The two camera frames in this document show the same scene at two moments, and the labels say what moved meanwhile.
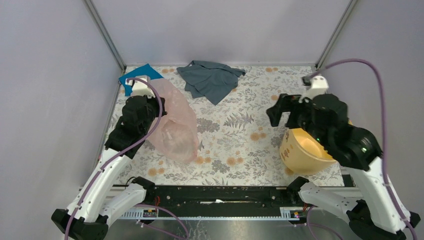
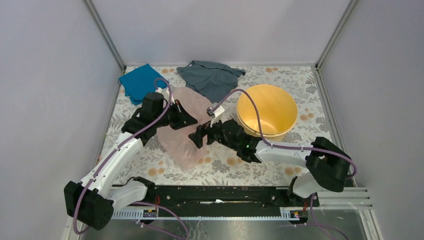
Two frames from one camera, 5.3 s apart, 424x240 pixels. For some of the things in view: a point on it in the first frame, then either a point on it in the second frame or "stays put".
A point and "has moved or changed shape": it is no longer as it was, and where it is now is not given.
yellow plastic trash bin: (300, 153) has moved or changed shape
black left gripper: (155, 101) to (184, 118)
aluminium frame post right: (349, 7) stays put
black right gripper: (284, 103) to (197, 137)
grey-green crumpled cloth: (210, 81) stays put
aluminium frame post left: (105, 35) stays put
